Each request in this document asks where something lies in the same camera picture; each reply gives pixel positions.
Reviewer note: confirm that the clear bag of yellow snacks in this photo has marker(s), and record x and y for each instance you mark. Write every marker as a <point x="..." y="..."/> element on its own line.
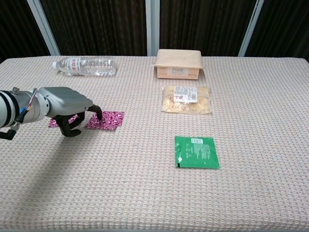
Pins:
<point x="187" y="100"/>

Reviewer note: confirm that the clear plastic water bottle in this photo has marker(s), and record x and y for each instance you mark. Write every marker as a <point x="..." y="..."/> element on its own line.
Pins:
<point x="87" y="65"/>

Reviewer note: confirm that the white and silver left robot arm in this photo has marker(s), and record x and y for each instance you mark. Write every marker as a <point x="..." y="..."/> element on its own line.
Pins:
<point x="21" y="108"/>

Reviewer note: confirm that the beige face tissue pack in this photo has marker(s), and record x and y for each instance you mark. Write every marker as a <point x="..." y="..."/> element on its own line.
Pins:
<point x="178" y="61"/>

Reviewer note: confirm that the dark brown curtain panel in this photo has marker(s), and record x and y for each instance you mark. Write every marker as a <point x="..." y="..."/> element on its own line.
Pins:
<point x="205" y="24"/>
<point x="14" y="26"/>
<point x="96" y="26"/>
<point x="285" y="26"/>

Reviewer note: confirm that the green foil sachet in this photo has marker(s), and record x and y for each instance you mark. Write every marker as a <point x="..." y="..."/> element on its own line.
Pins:
<point x="196" y="152"/>

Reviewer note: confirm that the beige woven tablecloth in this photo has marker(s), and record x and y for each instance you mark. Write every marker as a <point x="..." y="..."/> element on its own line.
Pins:
<point x="154" y="188"/>

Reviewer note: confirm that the black and grey left robot hand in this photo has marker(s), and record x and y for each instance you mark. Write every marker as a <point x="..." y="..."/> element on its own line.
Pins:
<point x="64" y="100"/>

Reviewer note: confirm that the grey metal frame post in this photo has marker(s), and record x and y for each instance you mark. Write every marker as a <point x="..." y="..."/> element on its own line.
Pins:
<point x="152" y="26"/>
<point x="43" y="26"/>
<point x="251" y="26"/>

